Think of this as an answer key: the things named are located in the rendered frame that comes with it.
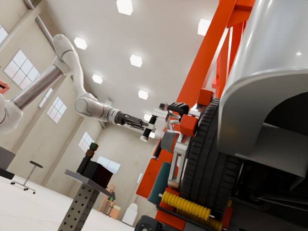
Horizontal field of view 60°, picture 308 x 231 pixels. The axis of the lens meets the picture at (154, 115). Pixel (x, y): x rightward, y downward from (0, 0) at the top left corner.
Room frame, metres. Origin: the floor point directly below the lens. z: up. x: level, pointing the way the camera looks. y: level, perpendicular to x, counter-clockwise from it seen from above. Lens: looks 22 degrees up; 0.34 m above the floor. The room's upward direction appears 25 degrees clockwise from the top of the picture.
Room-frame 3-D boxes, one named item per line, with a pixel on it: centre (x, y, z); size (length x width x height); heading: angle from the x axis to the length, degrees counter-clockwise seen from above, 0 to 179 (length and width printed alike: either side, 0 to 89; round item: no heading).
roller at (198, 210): (1.37, -0.34, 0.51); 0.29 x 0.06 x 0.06; 69
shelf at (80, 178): (1.86, 0.19, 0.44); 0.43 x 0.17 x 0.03; 159
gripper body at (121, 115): (1.50, 0.14, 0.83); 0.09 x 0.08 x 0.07; 69
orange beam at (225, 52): (2.99, -0.57, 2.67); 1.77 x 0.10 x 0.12; 159
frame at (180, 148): (1.52, -0.29, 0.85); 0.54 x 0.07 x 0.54; 159
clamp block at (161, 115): (1.43, -0.03, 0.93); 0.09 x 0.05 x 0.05; 69
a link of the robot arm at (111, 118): (1.52, 0.21, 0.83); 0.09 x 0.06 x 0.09; 159
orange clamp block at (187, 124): (1.22, -0.18, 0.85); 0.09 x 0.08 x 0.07; 159
